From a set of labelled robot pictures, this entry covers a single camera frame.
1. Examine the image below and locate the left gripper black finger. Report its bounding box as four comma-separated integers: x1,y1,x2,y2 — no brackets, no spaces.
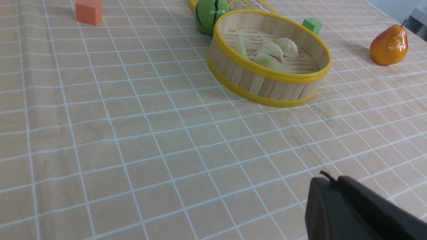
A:
305,171,427,240

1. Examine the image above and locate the round beige dumpling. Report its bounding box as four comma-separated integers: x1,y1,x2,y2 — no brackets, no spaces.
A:
275,38,299,58

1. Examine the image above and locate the light green crescent dumpling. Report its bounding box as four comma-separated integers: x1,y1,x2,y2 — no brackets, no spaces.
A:
253,51,284,72

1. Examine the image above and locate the white crescent dumpling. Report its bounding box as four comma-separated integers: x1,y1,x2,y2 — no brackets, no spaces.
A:
255,42,283,63

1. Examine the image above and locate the pale green dumpling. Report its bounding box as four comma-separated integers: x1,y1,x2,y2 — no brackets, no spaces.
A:
233,35,249,59

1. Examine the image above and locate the bamboo steamer tray yellow rim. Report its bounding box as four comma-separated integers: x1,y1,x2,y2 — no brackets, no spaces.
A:
208,10,332,108

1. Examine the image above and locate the orange yellow toy pear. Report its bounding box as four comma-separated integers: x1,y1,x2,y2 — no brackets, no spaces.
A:
370,19,409,66

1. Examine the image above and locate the green foam cube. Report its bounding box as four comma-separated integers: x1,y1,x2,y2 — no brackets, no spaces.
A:
302,18,323,35

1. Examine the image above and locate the green watermelon toy ball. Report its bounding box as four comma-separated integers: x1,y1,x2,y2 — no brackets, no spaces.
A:
194,0,230,36

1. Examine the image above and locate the beige checkered tablecloth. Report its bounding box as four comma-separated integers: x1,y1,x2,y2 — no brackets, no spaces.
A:
0,0,426,240

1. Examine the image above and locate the orange foam cube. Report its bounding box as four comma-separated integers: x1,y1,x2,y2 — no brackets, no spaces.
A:
75,0,103,26

